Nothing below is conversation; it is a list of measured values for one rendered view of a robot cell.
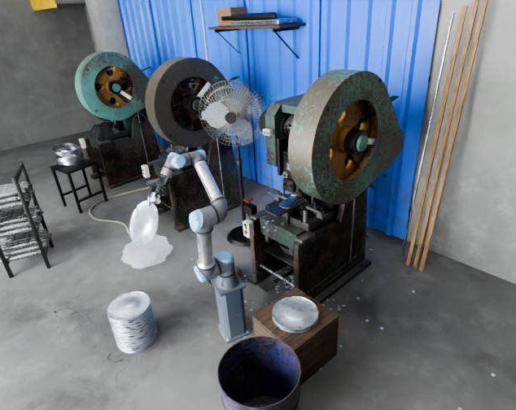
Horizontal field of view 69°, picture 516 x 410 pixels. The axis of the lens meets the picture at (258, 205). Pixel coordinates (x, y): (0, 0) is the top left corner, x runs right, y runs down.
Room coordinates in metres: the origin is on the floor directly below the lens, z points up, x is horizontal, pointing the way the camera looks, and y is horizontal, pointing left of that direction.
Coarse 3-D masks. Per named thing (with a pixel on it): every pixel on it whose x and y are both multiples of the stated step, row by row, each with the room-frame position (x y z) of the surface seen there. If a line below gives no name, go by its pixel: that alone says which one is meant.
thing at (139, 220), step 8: (136, 208) 2.13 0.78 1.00; (144, 208) 2.08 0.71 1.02; (152, 208) 2.03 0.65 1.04; (136, 216) 2.09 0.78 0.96; (144, 216) 2.04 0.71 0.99; (152, 216) 2.00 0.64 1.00; (136, 224) 2.06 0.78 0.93; (144, 224) 2.00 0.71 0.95; (152, 224) 1.97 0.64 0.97; (136, 232) 2.02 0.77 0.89; (144, 232) 1.97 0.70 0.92; (152, 232) 1.93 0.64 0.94; (136, 240) 1.98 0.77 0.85; (144, 240) 1.94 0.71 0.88
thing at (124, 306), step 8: (120, 296) 2.11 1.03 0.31; (128, 296) 2.11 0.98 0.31; (136, 296) 2.10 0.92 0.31; (144, 296) 2.10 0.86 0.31; (112, 304) 2.03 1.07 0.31; (120, 304) 2.02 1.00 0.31; (128, 304) 2.02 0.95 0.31; (136, 304) 2.01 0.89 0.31; (144, 304) 2.01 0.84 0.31; (112, 312) 1.95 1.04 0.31; (120, 312) 1.95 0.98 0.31; (128, 312) 1.94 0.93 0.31; (136, 312) 1.94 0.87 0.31; (120, 320) 1.88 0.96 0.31
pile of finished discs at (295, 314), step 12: (288, 300) 1.88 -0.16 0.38; (300, 300) 1.87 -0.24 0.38; (276, 312) 1.77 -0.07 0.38; (288, 312) 1.76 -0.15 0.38; (300, 312) 1.75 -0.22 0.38; (312, 312) 1.75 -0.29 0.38; (276, 324) 1.70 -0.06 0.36; (288, 324) 1.67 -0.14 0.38; (300, 324) 1.66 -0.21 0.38; (312, 324) 1.65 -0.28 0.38
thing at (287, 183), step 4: (284, 152) 2.54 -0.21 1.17; (284, 156) 2.53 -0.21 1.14; (284, 160) 2.54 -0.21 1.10; (284, 164) 2.54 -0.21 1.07; (288, 164) 2.51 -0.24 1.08; (284, 168) 2.54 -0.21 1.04; (288, 168) 2.51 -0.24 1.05; (284, 172) 2.53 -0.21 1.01; (288, 172) 2.51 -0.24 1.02; (284, 176) 2.52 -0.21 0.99; (288, 176) 2.50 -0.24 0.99; (284, 180) 2.50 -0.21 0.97; (288, 180) 2.47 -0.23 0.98; (292, 180) 2.47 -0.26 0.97; (284, 184) 2.48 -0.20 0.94; (288, 184) 2.47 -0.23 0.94; (292, 184) 2.44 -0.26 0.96; (284, 188) 2.50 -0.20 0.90; (288, 188) 2.47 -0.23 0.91; (292, 188) 2.44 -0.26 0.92; (296, 188) 2.45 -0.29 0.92
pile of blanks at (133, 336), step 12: (144, 312) 1.94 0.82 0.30; (120, 324) 1.87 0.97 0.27; (132, 324) 1.87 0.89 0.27; (144, 324) 1.92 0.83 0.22; (120, 336) 1.87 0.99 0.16; (132, 336) 1.87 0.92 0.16; (144, 336) 1.90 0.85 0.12; (156, 336) 2.01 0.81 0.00; (120, 348) 1.89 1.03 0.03; (132, 348) 1.86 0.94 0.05; (144, 348) 1.89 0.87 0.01
